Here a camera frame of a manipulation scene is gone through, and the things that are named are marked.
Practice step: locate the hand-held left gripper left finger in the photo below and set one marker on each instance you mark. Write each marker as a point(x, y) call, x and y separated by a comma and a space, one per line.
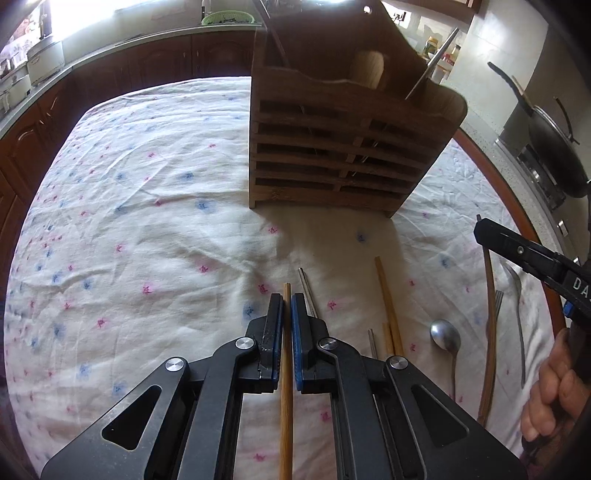
point(278, 350)

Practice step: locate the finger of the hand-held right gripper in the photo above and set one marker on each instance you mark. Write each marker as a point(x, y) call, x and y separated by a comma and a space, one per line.
point(517, 249)

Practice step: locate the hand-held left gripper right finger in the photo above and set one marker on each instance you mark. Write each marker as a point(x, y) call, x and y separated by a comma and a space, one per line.
point(295, 350)

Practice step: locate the metal chopstick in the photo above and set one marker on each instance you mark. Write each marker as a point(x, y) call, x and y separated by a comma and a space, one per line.
point(307, 290)
point(372, 344)

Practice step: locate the wooden chopstick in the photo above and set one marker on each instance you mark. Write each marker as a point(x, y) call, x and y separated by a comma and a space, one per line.
point(277, 39)
point(387, 337)
point(286, 415)
point(387, 300)

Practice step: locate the long brown wooden utensil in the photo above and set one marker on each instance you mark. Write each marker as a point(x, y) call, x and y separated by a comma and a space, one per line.
point(490, 323)

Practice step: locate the wooden utensil holder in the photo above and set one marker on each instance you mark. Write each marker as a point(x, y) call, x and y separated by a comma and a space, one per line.
point(323, 152)

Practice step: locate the person's right hand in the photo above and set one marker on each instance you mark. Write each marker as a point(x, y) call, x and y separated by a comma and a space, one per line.
point(551, 392)

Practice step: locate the slim metal fork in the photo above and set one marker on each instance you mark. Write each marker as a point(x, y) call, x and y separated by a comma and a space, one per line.
point(498, 304)

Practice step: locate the broad metal fork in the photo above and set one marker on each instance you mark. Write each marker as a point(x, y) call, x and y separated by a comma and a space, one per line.
point(519, 332)

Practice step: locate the gas stove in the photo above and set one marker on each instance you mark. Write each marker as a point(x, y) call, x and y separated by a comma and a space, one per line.
point(535, 175)

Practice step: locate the black wok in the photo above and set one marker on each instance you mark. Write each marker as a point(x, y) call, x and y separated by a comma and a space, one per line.
point(558, 152)

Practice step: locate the metal spoon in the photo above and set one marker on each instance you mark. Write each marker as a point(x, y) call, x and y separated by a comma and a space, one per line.
point(444, 334)

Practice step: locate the wooden wok spatula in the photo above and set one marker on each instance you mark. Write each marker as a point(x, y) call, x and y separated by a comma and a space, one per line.
point(521, 87)

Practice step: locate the floral white tablecloth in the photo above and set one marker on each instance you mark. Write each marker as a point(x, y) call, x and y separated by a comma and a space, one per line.
point(138, 230)

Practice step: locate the flat metal utensil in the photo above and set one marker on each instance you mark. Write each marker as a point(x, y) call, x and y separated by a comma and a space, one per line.
point(434, 62)

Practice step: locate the seasoning bottle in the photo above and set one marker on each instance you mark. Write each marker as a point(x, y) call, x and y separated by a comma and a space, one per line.
point(432, 46)

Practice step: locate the pale wooden cylinder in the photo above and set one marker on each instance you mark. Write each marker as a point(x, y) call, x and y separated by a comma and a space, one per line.
point(367, 69)

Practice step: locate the green plastic basket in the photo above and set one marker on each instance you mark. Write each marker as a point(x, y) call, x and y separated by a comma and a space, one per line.
point(231, 18)

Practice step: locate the white pot cooker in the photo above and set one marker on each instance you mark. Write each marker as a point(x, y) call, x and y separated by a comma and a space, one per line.
point(46, 62)

